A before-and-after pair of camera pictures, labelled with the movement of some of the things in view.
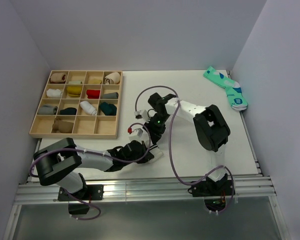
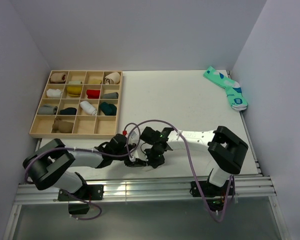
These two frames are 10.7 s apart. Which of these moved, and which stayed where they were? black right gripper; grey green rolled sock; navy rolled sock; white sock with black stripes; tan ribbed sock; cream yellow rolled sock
Moved: white sock with black stripes; black right gripper
Stayed: tan ribbed sock; navy rolled sock; grey green rolled sock; cream yellow rolled sock
